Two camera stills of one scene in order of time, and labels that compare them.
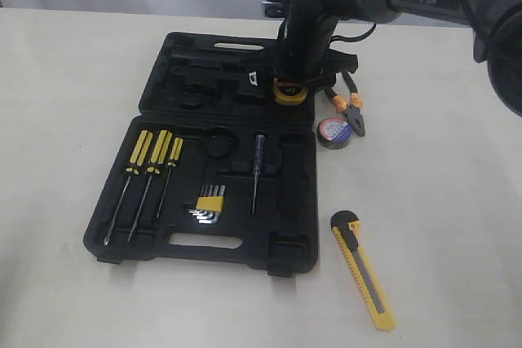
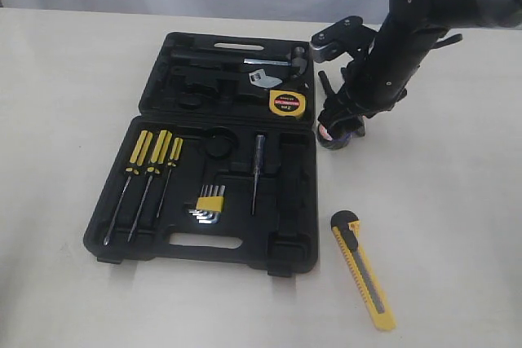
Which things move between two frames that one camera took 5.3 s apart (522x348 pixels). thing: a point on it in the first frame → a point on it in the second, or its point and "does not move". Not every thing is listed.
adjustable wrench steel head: x=182 y=77 → x=259 y=77
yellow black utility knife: x=347 y=226 does not move
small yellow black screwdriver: x=174 y=156 does not move
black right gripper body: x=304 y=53 → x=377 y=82
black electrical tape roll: x=333 y=133 does not move
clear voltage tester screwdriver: x=259 y=147 does not move
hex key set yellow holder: x=210 y=204 does not move
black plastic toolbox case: x=214 y=169 does not move
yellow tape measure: x=289 y=93 → x=286 y=103
